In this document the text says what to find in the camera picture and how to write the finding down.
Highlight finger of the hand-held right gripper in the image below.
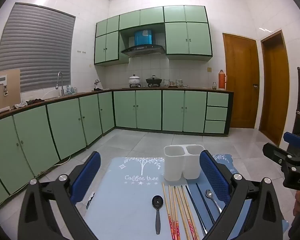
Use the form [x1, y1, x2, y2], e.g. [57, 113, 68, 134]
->
[262, 142, 294, 167]
[283, 131, 300, 148]

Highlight orange thermos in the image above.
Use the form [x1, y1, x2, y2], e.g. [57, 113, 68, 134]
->
[218, 69, 227, 90]

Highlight wooden door with handle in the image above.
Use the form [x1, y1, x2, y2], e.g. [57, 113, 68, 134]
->
[222, 32, 260, 129]

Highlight white two-compartment utensil holder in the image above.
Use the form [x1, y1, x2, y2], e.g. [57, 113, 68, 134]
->
[164, 144, 205, 181]

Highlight white floor cable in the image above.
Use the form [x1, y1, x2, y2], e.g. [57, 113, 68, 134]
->
[37, 154, 72, 178]

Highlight plain wooden door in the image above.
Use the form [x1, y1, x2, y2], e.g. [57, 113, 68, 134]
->
[260, 29, 290, 147]

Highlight green lower kitchen cabinets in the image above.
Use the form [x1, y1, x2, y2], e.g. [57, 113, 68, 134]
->
[0, 90, 234, 210]

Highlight dark cloths on counter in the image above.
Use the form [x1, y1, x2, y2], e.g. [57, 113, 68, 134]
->
[14, 97, 45, 109]

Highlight dark blue printed mat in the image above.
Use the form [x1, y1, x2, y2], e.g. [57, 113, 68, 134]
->
[185, 154, 290, 240]

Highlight white device with clips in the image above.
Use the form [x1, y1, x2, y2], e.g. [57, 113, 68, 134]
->
[0, 76, 9, 98]

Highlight metal kitchen faucet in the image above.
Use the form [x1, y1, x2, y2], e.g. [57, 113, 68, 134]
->
[55, 71, 65, 96]

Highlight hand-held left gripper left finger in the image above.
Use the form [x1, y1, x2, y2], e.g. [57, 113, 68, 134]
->
[18, 151, 102, 240]

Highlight black wok with lid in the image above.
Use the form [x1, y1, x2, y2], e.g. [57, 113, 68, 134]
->
[146, 75, 163, 87]

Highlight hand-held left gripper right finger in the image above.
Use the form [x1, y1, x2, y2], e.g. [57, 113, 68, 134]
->
[199, 150, 285, 240]

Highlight range hood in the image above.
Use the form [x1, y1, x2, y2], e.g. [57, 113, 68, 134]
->
[120, 29, 166, 57]

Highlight white cooking pot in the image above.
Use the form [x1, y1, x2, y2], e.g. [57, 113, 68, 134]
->
[129, 74, 141, 88]

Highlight black plastic spoon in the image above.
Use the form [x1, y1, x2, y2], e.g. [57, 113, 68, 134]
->
[152, 195, 163, 235]

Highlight grey window blind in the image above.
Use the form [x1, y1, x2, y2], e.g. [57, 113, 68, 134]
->
[0, 2, 76, 93]

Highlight metal spoon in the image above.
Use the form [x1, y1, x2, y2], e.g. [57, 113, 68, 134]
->
[205, 189, 223, 214]

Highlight cardboard board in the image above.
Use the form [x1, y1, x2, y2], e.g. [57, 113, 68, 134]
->
[0, 69, 22, 117]

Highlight light blue printed mat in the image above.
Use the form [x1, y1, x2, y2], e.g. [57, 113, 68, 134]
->
[84, 157, 208, 240]

